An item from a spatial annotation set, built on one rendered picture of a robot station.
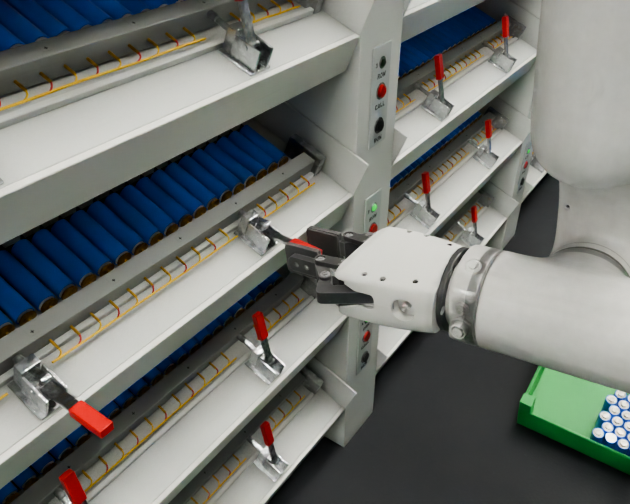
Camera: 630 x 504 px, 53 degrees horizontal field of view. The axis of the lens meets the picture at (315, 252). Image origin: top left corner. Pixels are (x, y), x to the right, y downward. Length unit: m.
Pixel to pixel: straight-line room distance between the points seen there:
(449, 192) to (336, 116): 0.47
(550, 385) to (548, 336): 0.72
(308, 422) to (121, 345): 0.48
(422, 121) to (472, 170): 0.32
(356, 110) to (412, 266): 0.25
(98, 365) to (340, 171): 0.38
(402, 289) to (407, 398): 0.66
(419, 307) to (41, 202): 0.30
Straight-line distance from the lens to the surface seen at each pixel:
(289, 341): 0.83
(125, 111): 0.50
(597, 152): 0.43
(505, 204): 1.52
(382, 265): 0.56
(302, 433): 0.98
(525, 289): 0.51
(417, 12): 0.82
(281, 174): 0.73
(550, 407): 1.20
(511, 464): 1.13
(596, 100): 0.42
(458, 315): 0.53
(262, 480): 0.94
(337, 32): 0.70
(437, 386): 1.21
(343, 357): 0.95
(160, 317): 0.60
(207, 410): 0.76
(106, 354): 0.57
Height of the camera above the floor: 0.86
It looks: 35 degrees down
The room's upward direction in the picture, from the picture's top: straight up
